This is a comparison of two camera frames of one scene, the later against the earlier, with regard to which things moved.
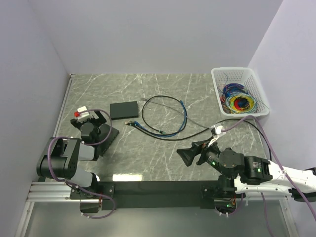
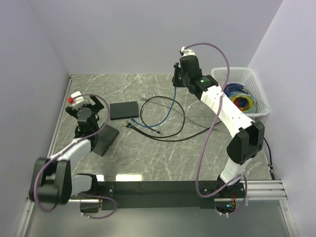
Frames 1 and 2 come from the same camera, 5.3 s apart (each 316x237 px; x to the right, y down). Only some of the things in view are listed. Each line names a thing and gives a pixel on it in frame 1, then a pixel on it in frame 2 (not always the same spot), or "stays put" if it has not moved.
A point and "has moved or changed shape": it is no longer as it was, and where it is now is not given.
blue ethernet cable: x=176 y=133 has moved or changed shape
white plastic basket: x=240 y=92 stays put
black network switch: x=107 y=135 stays put
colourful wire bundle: x=236 y=99 stays put
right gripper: x=187 y=154 -> x=177 y=69
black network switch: x=124 y=110 stays put
